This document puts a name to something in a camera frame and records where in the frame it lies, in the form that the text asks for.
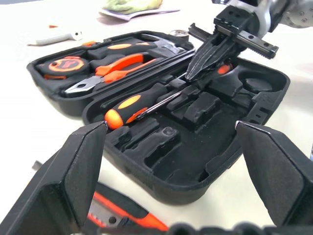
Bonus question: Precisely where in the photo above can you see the thin shaft orange screwdriver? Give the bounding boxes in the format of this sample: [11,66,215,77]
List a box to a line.
[138,62,234,120]

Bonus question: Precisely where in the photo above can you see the black orange tape measure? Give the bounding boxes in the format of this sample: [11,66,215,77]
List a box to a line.
[35,55,92,80]

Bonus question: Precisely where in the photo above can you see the purple plastic spatula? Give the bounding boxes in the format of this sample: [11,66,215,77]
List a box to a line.
[99,7,181,22]

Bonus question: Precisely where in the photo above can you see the green towel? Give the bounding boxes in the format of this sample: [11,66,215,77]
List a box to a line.
[102,0,164,12]

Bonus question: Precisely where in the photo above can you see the white printed plastic part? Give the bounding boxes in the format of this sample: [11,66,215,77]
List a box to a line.
[26,31,83,47]

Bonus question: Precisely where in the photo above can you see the orange black utility knife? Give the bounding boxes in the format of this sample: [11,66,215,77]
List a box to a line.
[25,160,170,232]

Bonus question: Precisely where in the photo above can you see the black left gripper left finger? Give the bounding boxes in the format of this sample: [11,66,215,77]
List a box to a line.
[0,121,109,235]

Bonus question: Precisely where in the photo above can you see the thick black orange screwdriver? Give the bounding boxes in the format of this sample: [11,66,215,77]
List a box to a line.
[104,73,190,130]

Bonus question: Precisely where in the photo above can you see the small round metal object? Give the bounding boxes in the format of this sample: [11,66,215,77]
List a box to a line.
[170,29,190,39]

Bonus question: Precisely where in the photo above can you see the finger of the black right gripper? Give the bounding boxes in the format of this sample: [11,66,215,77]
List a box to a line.
[206,34,243,73]
[184,33,222,83]

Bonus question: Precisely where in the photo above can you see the black plastic tool case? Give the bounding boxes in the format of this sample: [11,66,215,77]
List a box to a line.
[26,30,291,206]

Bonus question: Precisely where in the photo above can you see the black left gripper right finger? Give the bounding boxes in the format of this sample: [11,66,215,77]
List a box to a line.
[234,120,313,227]

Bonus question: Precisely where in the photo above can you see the orange handled pliers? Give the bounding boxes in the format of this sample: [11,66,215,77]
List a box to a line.
[64,53,157,95]

